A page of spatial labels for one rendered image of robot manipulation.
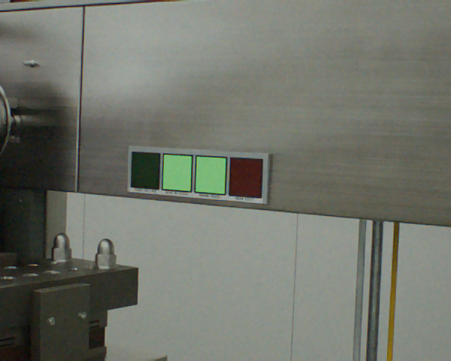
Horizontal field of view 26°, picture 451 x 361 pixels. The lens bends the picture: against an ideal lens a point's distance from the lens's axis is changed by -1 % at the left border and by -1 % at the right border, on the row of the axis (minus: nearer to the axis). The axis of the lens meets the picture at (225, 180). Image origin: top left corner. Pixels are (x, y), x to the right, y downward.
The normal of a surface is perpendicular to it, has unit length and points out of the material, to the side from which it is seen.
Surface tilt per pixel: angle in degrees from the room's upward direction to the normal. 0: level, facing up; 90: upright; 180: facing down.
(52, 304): 90
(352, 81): 90
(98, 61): 90
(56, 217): 90
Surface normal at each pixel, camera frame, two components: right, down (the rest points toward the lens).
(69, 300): 0.83, 0.06
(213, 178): -0.56, 0.02
